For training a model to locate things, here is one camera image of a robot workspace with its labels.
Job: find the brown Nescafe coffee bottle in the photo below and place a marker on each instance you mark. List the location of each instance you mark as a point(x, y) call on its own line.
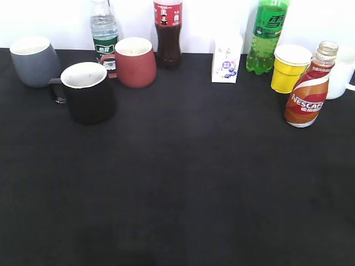
point(310, 91)

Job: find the red ceramic mug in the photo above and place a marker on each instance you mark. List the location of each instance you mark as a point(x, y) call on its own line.
point(135, 62)

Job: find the black ceramic mug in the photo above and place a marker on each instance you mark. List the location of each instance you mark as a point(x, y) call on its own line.
point(85, 88)

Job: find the green sprite bottle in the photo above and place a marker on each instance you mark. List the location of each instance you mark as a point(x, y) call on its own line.
point(269, 21)

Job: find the grey ceramic mug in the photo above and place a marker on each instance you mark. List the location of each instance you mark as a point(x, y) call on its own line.
point(35, 61)

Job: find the white ceramic mug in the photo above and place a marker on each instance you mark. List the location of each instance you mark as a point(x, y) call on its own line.
point(341, 74)

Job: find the white blueberry milk carton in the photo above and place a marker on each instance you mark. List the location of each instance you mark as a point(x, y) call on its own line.
point(226, 59)

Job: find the cola bottle red label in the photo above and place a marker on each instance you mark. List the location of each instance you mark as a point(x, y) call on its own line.
point(168, 24)

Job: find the clear water bottle green label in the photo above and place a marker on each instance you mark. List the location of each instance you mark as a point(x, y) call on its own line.
point(104, 28)

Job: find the yellow paper cup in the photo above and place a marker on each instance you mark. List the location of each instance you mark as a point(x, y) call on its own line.
point(291, 61)

